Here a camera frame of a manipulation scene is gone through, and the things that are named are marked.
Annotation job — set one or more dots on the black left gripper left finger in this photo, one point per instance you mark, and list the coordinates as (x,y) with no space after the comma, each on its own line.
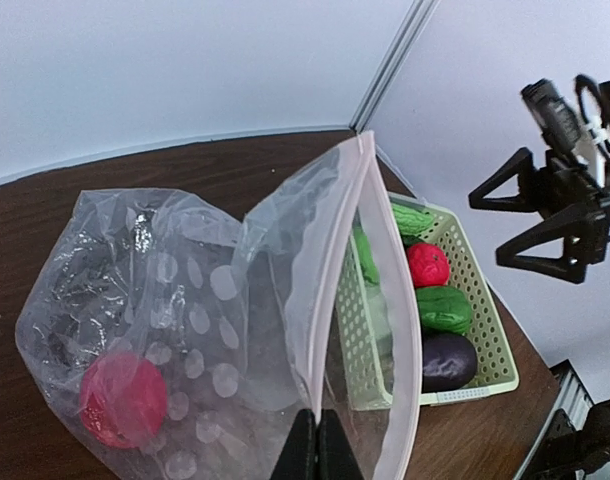
(297,460)

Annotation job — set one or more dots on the green striped toy watermelon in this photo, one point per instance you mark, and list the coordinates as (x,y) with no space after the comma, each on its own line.
(368,268)

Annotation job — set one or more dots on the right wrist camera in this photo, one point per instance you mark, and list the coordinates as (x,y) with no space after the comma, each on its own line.
(557,121)

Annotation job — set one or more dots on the back right aluminium post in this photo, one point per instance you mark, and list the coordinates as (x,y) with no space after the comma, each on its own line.
(413,25)

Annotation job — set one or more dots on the dark green toy vegetable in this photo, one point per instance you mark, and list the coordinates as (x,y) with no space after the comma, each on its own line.
(444,309)

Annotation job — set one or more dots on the purple toy eggplant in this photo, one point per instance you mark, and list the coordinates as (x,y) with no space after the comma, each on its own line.
(449,360)

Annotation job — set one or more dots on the pale green perforated basket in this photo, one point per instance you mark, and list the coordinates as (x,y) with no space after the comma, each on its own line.
(365,337)

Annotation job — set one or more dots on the clear zip top bag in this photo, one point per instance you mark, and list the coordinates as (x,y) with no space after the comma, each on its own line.
(235,314)

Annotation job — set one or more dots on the red toy apple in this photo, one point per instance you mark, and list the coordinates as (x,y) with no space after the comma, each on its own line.
(123,400)

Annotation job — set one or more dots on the red toy tomato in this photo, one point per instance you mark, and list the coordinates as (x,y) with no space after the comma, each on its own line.
(428,265)

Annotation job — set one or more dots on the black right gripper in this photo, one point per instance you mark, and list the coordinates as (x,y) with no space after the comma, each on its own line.
(592,207)

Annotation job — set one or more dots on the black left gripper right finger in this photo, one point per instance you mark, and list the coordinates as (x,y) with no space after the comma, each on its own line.
(335,457)

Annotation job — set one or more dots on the green bumpy toy cucumber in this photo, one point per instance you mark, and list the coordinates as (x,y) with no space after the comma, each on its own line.
(411,221)

